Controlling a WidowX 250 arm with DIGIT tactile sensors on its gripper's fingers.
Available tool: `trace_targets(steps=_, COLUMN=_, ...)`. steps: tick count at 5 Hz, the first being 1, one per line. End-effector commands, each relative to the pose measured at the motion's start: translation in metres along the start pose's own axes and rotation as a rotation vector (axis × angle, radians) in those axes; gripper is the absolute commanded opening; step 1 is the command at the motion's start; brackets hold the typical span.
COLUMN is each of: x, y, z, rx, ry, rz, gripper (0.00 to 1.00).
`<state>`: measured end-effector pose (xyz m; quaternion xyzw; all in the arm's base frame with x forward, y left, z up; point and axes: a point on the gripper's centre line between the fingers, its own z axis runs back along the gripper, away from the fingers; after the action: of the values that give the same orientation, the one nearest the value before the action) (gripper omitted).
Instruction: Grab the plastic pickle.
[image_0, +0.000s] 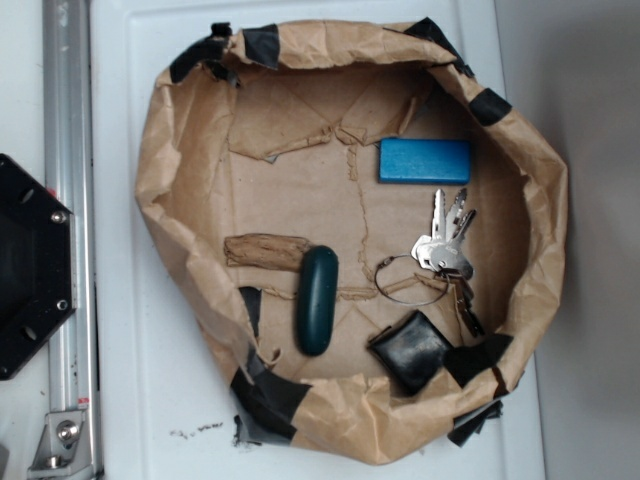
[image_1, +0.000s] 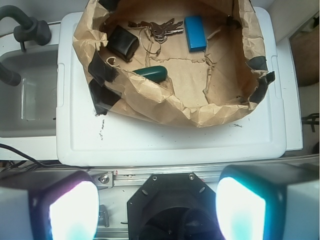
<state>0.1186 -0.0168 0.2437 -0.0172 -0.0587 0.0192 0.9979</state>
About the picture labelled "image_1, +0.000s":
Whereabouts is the white toy sink basin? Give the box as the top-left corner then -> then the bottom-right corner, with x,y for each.
0,44 -> 58,138

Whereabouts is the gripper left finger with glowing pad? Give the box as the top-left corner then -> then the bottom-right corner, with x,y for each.
0,170 -> 100,240

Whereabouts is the green plastic pickle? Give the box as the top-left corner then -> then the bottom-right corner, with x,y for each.
133,65 -> 168,83

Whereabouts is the black cable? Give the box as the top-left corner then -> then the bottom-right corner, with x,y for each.
0,143 -> 63,173

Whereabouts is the brown paper bag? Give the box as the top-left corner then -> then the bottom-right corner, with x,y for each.
73,0 -> 275,128

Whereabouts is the bunch of metal keys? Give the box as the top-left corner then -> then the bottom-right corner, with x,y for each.
128,18 -> 184,55

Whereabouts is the white plastic cooler lid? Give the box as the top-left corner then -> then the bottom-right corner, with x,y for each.
56,12 -> 287,167

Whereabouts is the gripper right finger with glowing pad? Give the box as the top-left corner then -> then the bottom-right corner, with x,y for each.
215,163 -> 320,240

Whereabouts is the black rounded box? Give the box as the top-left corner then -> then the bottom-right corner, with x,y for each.
106,25 -> 140,62

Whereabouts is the aluminium rail with bolt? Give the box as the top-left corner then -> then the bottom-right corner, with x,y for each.
88,165 -> 225,189

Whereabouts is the blue rectangular block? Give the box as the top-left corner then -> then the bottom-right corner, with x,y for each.
184,15 -> 207,52

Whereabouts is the black octagonal mount plate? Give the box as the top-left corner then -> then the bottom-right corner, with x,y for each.
127,172 -> 224,240

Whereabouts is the dark grey toy faucet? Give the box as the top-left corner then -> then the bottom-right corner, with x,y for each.
0,5 -> 52,87

